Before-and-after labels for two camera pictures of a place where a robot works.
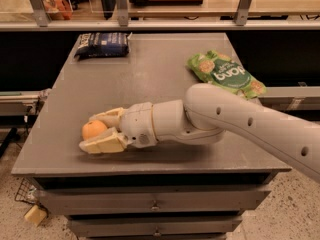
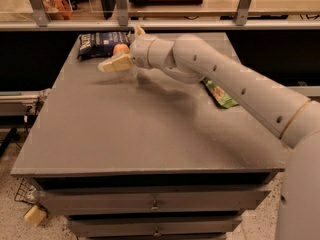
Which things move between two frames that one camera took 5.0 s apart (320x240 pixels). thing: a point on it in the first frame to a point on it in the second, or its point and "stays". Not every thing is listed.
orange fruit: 92,128 to 121,49
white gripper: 136,124 to 140,51
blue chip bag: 103,44 stays
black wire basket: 27,191 stays
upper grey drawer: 66,200 stays
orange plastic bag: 56,7 stays
